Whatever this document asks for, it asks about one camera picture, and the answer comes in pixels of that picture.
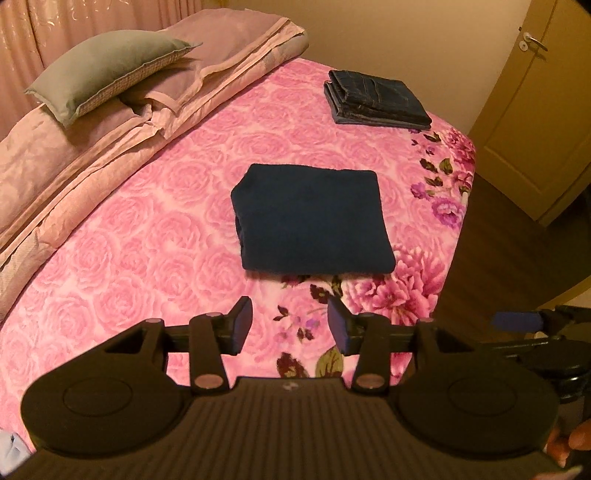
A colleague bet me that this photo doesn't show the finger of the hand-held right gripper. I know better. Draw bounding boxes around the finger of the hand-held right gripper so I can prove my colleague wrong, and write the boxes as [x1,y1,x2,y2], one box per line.
[491,305,591,339]

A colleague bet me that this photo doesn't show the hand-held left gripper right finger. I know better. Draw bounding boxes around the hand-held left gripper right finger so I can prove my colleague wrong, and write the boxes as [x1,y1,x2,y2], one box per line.
[327,295,463,394]

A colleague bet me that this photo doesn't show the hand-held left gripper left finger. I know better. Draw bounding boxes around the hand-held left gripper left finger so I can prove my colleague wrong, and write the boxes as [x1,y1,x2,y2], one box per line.
[105,296,254,394]

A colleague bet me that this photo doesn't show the navy knit sweater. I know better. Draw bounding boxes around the navy knit sweater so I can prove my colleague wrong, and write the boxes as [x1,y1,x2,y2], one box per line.
[231,162,397,274]

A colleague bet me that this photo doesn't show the person's right hand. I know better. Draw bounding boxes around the person's right hand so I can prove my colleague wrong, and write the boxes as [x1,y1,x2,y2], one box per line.
[544,422,588,468]

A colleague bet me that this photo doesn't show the pink floral blanket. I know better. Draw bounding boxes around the pink floral blanket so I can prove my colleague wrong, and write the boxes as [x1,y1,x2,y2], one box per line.
[0,58,477,457]

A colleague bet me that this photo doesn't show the beige door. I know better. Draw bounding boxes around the beige door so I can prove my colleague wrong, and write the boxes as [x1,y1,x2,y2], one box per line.
[468,0,591,228]

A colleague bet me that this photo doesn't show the folded dark jeans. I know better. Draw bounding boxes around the folded dark jeans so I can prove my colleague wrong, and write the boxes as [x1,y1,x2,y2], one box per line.
[324,69,433,131]

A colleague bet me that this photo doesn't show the light blue cloth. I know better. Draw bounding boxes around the light blue cloth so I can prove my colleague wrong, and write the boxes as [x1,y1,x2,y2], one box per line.
[0,429,29,463]

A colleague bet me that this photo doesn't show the grey-green pillow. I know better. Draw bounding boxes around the grey-green pillow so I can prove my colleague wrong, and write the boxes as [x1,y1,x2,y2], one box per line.
[25,28,203,129]

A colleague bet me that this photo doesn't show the pink curtain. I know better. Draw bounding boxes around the pink curtain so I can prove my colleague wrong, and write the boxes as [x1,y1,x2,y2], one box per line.
[0,0,211,90]

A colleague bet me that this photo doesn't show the metal door handle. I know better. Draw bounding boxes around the metal door handle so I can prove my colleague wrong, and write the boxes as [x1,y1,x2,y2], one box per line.
[518,25,549,53]

